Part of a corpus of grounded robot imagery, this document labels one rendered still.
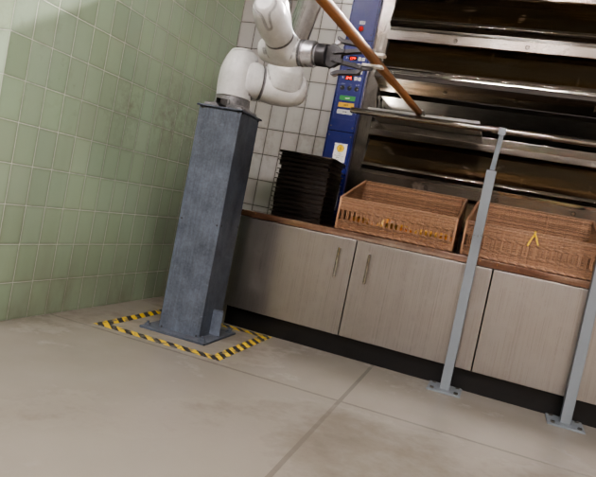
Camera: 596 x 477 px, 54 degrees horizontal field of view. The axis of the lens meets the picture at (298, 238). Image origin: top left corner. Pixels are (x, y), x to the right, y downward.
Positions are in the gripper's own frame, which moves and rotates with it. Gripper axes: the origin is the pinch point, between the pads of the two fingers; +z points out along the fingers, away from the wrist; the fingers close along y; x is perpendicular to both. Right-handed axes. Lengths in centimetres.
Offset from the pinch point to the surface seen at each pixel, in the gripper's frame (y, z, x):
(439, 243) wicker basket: 56, 23, -79
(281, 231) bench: 66, -49, -72
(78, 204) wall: 70, -120, -13
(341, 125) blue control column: 4, -47, -123
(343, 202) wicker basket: 46, -23, -76
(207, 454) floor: 116, -5, 58
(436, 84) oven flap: -21, 1, -114
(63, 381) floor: 117, -61, 48
